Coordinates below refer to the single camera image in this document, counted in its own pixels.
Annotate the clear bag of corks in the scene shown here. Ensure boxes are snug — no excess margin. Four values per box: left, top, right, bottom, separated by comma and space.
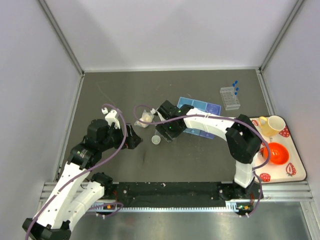
134, 110, 154, 128

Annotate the light blue drawer box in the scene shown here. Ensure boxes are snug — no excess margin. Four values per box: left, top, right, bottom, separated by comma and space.
177, 97, 194, 108

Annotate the clear test tube rack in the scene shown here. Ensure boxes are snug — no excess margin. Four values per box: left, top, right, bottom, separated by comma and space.
219, 86, 241, 111

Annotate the purple drawer box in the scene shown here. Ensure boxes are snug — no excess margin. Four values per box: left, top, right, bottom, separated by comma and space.
200, 103, 222, 140

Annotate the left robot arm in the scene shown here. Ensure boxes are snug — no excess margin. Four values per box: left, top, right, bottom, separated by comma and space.
22, 119, 143, 240

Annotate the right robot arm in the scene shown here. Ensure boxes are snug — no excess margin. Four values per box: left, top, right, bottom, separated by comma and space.
155, 100, 262, 198

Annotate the yellow cup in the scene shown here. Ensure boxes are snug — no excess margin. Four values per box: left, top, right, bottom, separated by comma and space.
258, 115, 286, 137

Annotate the orange bowl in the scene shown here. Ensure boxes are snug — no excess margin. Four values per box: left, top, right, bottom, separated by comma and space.
268, 142, 290, 166

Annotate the strawberry pattern tray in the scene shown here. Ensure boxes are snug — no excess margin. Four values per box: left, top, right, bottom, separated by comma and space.
250, 117, 307, 183

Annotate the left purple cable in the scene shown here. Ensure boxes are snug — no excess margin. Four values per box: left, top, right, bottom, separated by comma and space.
24, 103, 128, 240

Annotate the purple cable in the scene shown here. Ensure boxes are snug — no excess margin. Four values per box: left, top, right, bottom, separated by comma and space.
24, 103, 128, 240
134, 104, 272, 217

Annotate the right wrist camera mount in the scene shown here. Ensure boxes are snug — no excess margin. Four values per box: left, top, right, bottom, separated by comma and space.
150, 108, 164, 122

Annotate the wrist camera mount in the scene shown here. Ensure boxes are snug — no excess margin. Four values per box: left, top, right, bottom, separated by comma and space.
101, 107, 121, 130
150, 108, 164, 122

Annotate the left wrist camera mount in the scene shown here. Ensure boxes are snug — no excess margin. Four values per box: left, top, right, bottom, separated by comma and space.
101, 107, 121, 130

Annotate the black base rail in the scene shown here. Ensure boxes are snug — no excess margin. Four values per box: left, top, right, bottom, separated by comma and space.
102, 182, 260, 207

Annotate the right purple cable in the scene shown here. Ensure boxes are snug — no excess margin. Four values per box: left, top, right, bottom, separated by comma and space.
134, 104, 272, 217

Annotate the grey slotted cable duct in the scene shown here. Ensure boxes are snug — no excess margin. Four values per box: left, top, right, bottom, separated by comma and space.
88, 201, 253, 214

